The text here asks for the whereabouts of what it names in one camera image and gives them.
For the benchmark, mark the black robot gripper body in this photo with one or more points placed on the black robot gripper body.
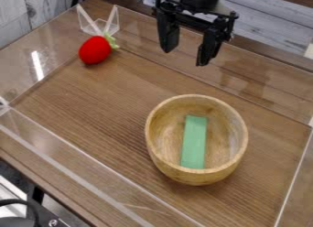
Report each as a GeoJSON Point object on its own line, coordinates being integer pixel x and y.
{"type": "Point", "coordinates": [201, 14]}

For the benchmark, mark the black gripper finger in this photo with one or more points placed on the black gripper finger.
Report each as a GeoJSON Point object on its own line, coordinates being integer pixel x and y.
{"type": "Point", "coordinates": [210, 46]}
{"type": "Point", "coordinates": [168, 30]}

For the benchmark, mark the red plush strawberry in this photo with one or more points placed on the red plush strawberry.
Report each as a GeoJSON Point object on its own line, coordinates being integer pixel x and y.
{"type": "Point", "coordinates": [97, 48]}

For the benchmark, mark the oval wooden bowl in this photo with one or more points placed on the oval wooden bowl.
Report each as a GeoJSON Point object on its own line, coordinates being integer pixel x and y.
{"type": "Point", "coordinates": [226, 138]}

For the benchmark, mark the clear acrylic tray walls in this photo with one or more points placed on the clear acrylic tray walls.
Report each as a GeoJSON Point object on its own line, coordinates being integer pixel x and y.
{"type": "Point", "coordinates": [73, 123]}

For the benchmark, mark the green rectangular block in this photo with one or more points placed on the green rectangular block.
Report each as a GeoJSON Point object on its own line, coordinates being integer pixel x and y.
{"type": "Point", "coordinates": [193, 150]}

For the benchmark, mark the clear acrylic corner bracket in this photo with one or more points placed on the clear acrylic corner bracket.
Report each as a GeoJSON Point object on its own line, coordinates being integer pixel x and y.
{"type": "Point", "coordinates": [99, 27]}

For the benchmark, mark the black table leg bracket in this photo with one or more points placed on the black table leg bracket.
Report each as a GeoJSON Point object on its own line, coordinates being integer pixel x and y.
{"type": "Point", "coordinates": [47, 219]}

